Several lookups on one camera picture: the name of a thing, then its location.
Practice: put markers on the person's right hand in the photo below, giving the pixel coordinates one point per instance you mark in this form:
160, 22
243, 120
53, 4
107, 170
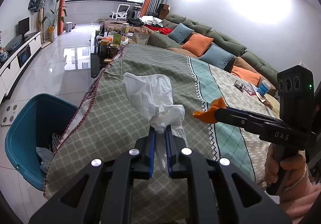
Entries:
295, 164

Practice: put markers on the teal cushion near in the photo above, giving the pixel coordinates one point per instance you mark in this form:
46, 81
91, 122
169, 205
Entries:
217, 57

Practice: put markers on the white small trash can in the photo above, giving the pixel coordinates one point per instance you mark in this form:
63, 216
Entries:
68, 26

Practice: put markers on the white standing air conditioner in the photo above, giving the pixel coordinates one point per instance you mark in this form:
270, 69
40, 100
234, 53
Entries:
51, 0

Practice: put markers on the white bathroom scale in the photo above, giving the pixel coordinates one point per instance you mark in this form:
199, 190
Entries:
10, 113

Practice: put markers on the teal cushion far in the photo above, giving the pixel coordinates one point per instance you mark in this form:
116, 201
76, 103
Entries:
180, 33

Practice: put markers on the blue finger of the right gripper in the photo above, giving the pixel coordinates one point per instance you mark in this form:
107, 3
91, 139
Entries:
237, 111
228, 116

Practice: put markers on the orange peel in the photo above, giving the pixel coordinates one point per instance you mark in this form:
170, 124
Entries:
208, 116

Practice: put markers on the patterned green tablecloth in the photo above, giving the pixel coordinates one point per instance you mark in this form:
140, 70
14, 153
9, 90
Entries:
106, 124

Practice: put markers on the gold foil packet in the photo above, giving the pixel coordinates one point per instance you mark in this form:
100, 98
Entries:
265, 101

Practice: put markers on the black glass coffee table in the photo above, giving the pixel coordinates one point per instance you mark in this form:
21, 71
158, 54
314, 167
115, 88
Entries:
104, 50

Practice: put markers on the orange cushion near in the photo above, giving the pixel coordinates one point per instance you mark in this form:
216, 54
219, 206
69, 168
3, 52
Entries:
247, 75

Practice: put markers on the red clear plastic packet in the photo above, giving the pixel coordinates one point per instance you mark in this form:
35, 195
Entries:
248, 88

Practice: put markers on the white tissue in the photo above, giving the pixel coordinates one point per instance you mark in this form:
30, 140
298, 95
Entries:
152, 97

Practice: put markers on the white black tv cabinet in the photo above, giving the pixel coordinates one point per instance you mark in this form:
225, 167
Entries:
17, 62

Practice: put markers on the pink sleeve forearm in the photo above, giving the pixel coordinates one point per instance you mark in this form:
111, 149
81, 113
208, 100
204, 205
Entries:
297, 200

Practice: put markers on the orange cushion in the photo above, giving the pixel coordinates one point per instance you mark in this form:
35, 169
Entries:
197, 44
247, 75

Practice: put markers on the orange cushion far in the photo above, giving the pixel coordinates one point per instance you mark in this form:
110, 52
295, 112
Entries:
197, 44

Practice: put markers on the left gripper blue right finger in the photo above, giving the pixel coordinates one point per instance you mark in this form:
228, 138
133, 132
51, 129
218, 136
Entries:
168, 139

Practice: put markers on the tall green potted plant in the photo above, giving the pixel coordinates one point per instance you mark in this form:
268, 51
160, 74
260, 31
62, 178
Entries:
52, 30

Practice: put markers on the white office chair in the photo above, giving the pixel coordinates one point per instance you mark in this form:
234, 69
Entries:
121, 12

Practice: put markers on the teal cushion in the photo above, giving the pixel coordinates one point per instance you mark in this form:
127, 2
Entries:
180, 33
217, 57

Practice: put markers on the green brown sectional sofa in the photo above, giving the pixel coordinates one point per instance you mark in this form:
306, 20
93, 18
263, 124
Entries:
159, 31

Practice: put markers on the blue lidded cup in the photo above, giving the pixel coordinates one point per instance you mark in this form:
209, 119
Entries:
263, 88

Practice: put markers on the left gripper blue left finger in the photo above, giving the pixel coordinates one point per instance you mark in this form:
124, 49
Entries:
151, 150

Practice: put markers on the black monitor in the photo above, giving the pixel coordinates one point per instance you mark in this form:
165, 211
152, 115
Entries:
23, 27

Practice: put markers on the teal plastic trash bin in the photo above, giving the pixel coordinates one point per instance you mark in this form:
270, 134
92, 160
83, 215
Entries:
33, 127

